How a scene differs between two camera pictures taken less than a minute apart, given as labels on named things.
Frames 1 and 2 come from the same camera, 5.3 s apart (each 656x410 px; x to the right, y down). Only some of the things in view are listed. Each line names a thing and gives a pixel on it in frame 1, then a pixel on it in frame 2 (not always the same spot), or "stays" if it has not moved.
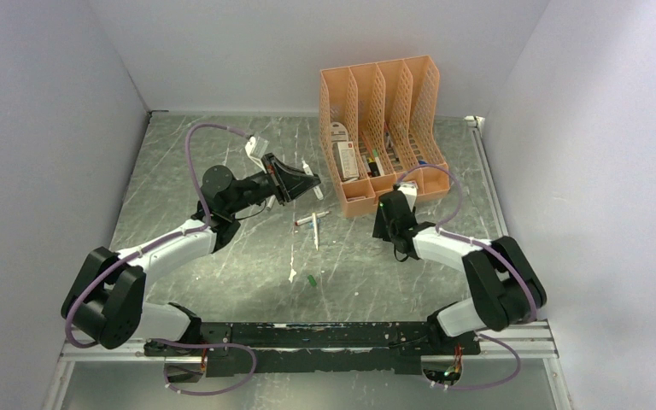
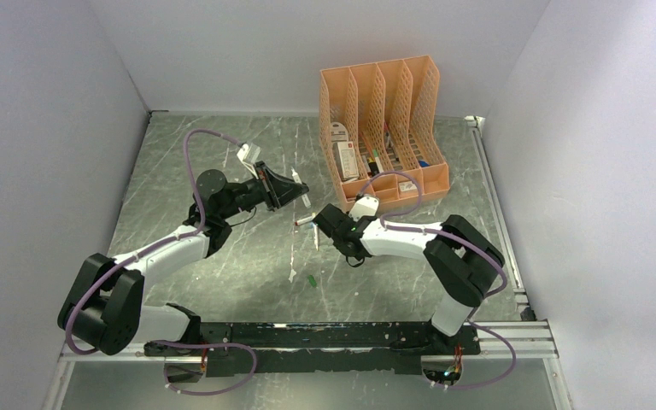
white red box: [346, 160] stays
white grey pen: [309, 219] stays
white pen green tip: [317, 189] → [305, 196]
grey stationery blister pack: [339, 132] stays
